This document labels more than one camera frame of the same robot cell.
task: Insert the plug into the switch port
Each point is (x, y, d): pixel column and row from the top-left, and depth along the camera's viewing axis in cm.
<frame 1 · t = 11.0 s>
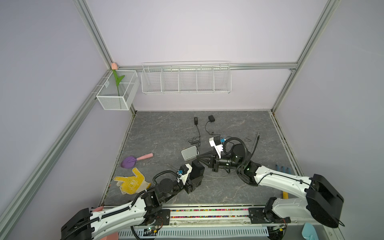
left hand: (198, 173, 74), fingers open
right hand: (197, 159, 67), fingers closed
black power adapter left: (195, 121, 113), point 3 cm above the table
black power adapter right: (211, 118, 117), on the table
white mesh box basket: (118, 90, 91), point 33 cm above the table
purple pink toy shovel: (129, 162, 93), point 2 cm above the table

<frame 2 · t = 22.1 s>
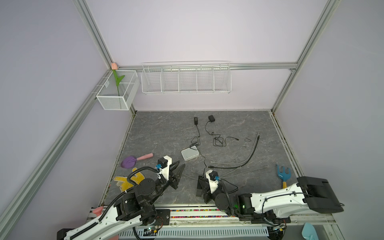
left hand: (182, 165, 66), fingers open
right hand: (200, 183, 72), fingers closed
the named things where they were.

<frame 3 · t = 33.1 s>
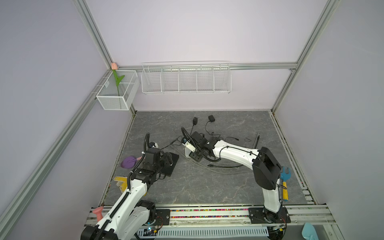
left hand: (167, 158, 84), fingers open
right hand: (195, 152, 89), fingers open
the named things where they were.

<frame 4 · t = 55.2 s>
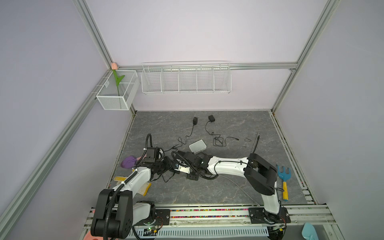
left hand: (174, 165, 88), fingers open
right hand: (188, 171, 88), fingers closed
the named things where they were.

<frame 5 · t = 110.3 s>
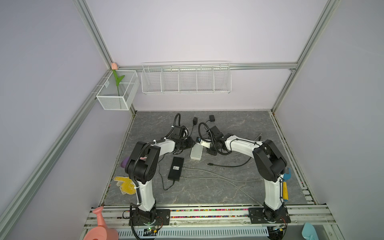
left hand: (195, 144, 97), fingers open
right hand: (209, 146, 98), fingers closed
black network switch: (176, 169, 90), point 2 cm above the table
the other named things where they were.

